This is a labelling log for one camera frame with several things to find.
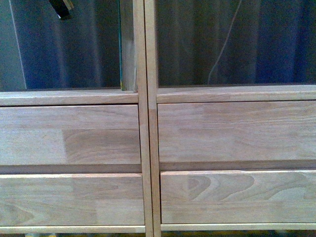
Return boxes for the left lower wooden drawer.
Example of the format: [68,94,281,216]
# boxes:
[0,173,145,226]

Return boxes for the white cable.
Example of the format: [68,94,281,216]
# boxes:
[206,0,242,84]

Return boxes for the right lower wooden drawer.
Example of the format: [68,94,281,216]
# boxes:
[160,170,316,224]

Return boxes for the left upper wooden drawer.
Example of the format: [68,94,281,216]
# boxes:
[0,105,141,165]

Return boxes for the left wooden shelf cabinet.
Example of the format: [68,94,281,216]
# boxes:
[0,0,154,237]

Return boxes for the wooden drawer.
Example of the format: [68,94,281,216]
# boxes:
[0,105,141,165]
[160,170,316,224]
[0,173,145,226]
[158,101,316,162]

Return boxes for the right wooden shelf cabinet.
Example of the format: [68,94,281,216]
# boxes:
[144,0,316,237]

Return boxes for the right upper wooden drawer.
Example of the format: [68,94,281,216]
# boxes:
[158,101,316,162]

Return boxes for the wooden shelf cabinet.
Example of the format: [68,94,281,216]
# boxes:
[144,0,316,237]
[0,0,154,237]

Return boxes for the white illustrated book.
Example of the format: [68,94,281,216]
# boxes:
[49,0,74,20]

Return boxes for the grey curtain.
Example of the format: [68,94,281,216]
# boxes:
[0,0,316,92]

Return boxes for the thin teal book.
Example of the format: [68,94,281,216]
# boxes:
[117,0,123,90]

